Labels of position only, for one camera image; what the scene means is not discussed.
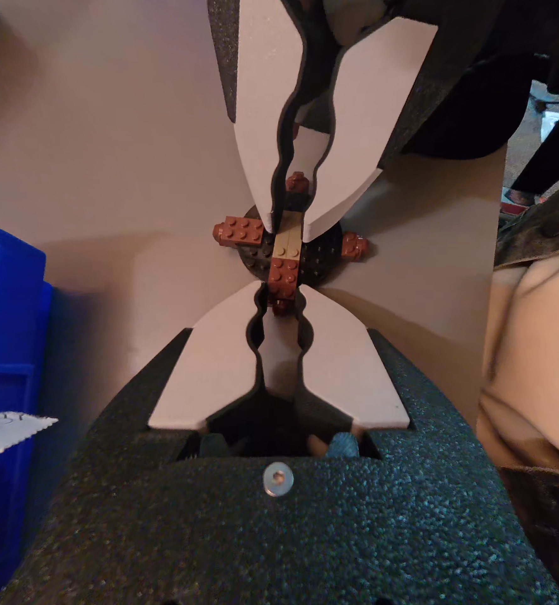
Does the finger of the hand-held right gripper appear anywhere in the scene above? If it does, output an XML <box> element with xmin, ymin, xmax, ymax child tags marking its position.
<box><xmin>301</xmin><ymin>17</ymin><xmax>439</xmax><ymax>243</ymax></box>
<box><xmin>234</xmin><ymin>0</ymin><xmax>308</xmax><ymax>235</ymax></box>

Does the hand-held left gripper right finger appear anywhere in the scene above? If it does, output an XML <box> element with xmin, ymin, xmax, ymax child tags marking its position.
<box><xmin>295</xmin><ymin>284</ymin><xmax>412</xmax><ymax>431</ymax></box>

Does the blue plastic bin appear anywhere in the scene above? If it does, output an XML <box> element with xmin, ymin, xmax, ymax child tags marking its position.
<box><xmin>0</xmin><ymin>218</ymin><xmax>53</xmax><ymax>605</ymax></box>

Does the torn white paper bag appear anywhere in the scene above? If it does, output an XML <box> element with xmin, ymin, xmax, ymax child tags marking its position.
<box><xmin>0</xmin><ymin>412</ymin><xmax>59</xmax><ymax>454</ymax></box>

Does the person's beige shirt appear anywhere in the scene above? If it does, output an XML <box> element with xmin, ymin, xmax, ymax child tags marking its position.
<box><xmin>475</xmin><ymin>255</ymin><xmax>559</xmax><ymax>473</ymax></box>

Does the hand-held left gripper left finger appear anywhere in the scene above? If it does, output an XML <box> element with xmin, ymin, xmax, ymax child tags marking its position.
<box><xmin>147</xmin><ymin>281</ymin><xmax>267</xmax><ymax>432</ymax></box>

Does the round black lego assembly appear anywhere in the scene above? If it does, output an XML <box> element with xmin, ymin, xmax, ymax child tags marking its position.
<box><xmin>212</xmin><ymin>171</ymin><xmax>369</xmax><ymax>316</ymax></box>

